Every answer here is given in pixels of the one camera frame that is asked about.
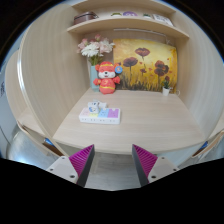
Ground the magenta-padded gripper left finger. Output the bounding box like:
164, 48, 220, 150
45, 143, 96, 188

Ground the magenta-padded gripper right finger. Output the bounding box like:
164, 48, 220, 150
131, 143, 181, 188

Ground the white charger block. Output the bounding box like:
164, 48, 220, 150
87, 101, 100, 114

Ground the white pastel-socket power strip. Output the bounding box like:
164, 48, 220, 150
78, 107, 122, 125

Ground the small plant in white pot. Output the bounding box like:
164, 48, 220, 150
161, 75, 173, 97

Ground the teal vase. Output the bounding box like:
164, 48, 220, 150
89, 64, 101, 93

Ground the red plush toy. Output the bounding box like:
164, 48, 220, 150
92, 61, 124, 95

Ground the yellow poppy painting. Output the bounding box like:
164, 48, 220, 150
112, 38, 179, 93

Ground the white and pink flower bouquet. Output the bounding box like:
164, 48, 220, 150
77, 33, 116, 66

